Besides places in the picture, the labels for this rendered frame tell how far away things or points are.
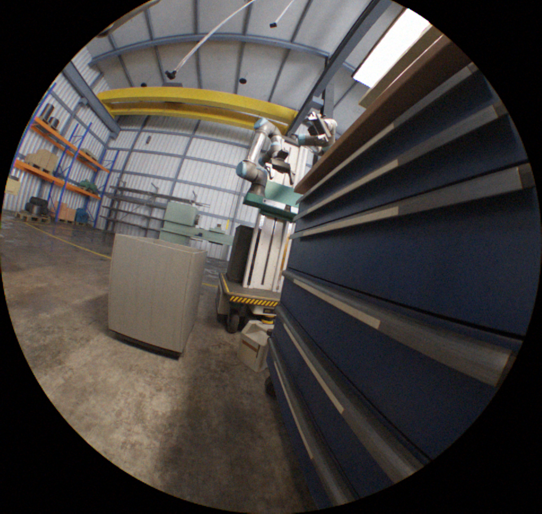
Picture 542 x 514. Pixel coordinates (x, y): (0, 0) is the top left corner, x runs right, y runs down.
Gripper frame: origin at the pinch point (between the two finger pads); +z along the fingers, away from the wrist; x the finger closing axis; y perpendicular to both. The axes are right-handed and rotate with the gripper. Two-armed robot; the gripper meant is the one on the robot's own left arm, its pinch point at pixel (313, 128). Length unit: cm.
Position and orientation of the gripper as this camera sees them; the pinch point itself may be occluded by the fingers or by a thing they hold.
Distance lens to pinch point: 91.5
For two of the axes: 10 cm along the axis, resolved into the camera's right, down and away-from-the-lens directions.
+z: -5.3, 5.8, -6.2
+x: 4.6, 8.1, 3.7
